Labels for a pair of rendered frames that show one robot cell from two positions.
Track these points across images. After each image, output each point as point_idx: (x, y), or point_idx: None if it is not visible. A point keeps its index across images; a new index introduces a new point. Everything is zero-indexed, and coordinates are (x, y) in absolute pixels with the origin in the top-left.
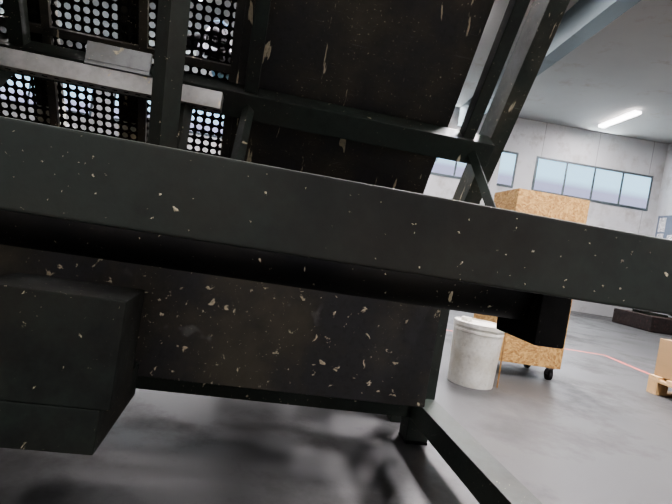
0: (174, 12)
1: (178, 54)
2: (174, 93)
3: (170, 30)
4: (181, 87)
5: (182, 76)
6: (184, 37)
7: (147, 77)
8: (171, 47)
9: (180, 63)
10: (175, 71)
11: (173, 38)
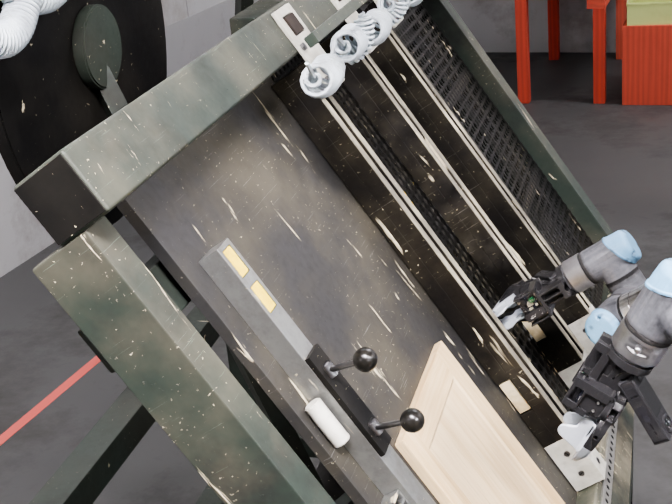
0: (234, 358)
1: (251, 386)
2: (265, 413)
3: (239, 369)
4: (265, 409)
5: (261, 402)
6: (246, 374)
7: None
8: (246, 381)
9: (255, 392)
10: (256, 397)
11: (243, 375)
